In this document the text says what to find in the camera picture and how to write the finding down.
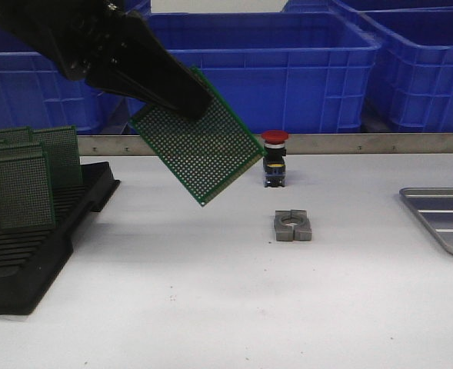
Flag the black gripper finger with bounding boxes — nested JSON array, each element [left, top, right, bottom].
[[106, 12, 212, 119], [84, 63, 183, 114]]

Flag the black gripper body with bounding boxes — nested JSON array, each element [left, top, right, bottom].
[[0, 1, 125, 81]]

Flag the black slotted board rack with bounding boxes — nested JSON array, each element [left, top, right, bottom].
[[0, 161, 120, 315]]

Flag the silver metal tray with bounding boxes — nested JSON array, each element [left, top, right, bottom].
[[399, 188, 453, 255]]

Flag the blue back-left plastic crate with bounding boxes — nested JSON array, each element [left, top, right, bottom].
[[124, 0, 152, 15]]

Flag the blue left plastic crate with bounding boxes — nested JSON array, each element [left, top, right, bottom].
[[0, 29, 127, 135]]

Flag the blue centre plastic crate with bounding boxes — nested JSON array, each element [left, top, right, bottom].
[[148, 12, 379, 134]]

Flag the blue back-right plastic crate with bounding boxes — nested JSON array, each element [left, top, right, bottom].
[[282, 0, 453, 14]]

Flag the red emergency stop button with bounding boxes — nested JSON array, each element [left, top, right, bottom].
[[261, 130, 289, 188]]

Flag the grey split clamp block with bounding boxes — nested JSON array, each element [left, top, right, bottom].
[[273, 209, 312, 242]]

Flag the blue right plastic crate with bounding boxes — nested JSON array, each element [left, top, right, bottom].
[[358, 10, 453, 135]]

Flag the metal table edge rail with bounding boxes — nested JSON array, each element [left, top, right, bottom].
[[78, 133, 453, 156]]

